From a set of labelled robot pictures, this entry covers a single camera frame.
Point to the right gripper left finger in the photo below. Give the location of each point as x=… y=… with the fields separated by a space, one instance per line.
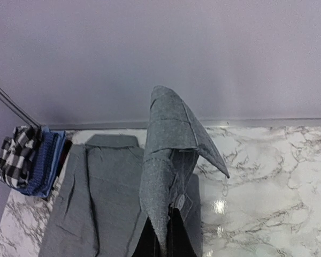
x=148 y=245

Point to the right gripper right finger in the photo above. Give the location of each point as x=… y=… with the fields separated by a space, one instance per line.
x=178 y=243

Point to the grey long sleeve shirt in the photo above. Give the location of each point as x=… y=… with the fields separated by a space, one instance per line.
x=112 y=185

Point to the blue folded shirt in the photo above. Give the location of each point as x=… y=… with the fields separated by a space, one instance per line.
x=45 y=165

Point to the black white plaid shirt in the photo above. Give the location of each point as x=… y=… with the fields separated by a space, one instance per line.
x=16 y=155

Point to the left aluminium corner post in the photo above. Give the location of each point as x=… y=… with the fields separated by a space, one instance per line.
x=17 y=110

